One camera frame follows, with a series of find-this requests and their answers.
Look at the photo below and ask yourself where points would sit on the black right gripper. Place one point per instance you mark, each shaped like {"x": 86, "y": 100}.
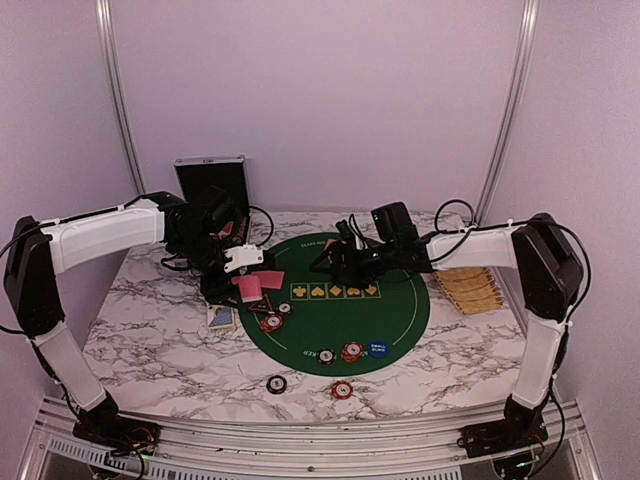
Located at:
{"x": 339, "y": 249}

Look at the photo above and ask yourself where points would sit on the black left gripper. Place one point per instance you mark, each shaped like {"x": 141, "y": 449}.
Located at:
{"x": 215, "y": 291}

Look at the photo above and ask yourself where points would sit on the red playing card deck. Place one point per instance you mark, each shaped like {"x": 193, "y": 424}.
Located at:
{"x": 249, "y": 287}

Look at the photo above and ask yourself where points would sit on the black red triangular dealer button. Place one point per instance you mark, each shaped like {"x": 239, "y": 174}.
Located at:
{"x": 262, "y": 306}

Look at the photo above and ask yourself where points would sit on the blue small blind button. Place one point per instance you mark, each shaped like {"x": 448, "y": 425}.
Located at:
{"x": 378, "y": 349}

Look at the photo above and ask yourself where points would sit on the black orange 100 chip stack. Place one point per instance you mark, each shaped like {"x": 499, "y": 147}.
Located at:
{"x": 276, "y": 384}

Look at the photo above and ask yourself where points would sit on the red beige 5 chip stack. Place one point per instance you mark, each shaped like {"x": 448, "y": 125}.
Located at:
{"x": 342, "y": 390}

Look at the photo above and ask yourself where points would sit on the red card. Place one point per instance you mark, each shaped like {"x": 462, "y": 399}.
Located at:
{"x": 332, "y": 246}
{"x": 270, "y": 279}

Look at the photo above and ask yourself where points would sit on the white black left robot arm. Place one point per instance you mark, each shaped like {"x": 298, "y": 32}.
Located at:
{"x": 41, "y": 253}

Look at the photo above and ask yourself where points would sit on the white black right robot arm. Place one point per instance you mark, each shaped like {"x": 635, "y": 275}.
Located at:
{"x": 553, "y": 269}

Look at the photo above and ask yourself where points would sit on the blue gold card box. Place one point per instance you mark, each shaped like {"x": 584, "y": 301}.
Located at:
{"x": 221, "y": 318}

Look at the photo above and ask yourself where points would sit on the round green poker mat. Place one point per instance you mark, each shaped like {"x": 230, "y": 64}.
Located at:
{"x": 394, "y": 309}

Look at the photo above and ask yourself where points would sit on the aluminium poker chip case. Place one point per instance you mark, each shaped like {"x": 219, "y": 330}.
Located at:
{"x": 225, "y": 172}

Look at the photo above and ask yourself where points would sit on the woven bamboo tray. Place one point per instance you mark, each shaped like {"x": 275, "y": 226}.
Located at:
{"x": 472, "y": 290}

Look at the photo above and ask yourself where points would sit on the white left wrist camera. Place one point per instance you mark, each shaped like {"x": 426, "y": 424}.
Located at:
{"x": 242, "y": 256}

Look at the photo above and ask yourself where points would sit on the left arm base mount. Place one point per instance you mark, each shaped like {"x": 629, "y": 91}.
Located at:
{"x": 123, "y": 435}

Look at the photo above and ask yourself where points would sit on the front aluminium rail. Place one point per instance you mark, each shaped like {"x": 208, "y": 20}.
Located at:
{"x": 411, "y": 447}

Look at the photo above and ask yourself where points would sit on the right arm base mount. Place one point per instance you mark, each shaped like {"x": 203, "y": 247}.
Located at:
{"x": 493, "y": 437}

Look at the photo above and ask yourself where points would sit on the left aluminium frame post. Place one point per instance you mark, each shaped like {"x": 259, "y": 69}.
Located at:
{"x": 109, "y": 50}

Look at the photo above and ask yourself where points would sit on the aluminium frame post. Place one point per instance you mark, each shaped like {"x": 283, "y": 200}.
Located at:
{"x": 515, "y": 92}
{"x": 109, "y": 50}

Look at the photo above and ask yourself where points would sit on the right aluminium frame post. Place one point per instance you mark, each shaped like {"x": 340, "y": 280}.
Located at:
{"x": 515, "y": 92}

